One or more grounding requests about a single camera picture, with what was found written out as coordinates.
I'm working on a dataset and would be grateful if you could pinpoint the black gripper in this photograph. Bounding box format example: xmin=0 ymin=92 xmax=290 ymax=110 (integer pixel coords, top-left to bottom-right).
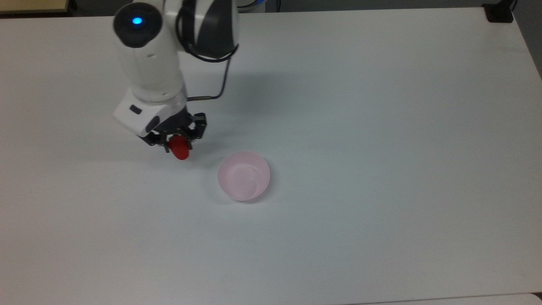
xmin=145 ymin=108 xmax=207 ymax=153

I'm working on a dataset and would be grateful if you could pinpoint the beige wooden board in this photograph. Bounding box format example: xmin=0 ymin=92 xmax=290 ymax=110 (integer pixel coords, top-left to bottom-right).
xmin=0 ymin=0 xmax=71 ymax=16

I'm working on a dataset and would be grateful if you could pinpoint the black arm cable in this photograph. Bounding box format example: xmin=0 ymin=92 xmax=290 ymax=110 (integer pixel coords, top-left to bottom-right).
xmin=175 ymin=8 xmax=240 ymax=103

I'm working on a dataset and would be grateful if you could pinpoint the red strawberry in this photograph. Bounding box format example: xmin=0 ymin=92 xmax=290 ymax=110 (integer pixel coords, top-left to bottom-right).
xmin=168 ymin=134 xmax=191 ymax=161

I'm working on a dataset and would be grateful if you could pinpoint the pink plastic bowl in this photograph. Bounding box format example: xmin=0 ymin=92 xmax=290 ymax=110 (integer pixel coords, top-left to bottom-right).
xmin=217 ymin=151 xmax=271 ymax=202

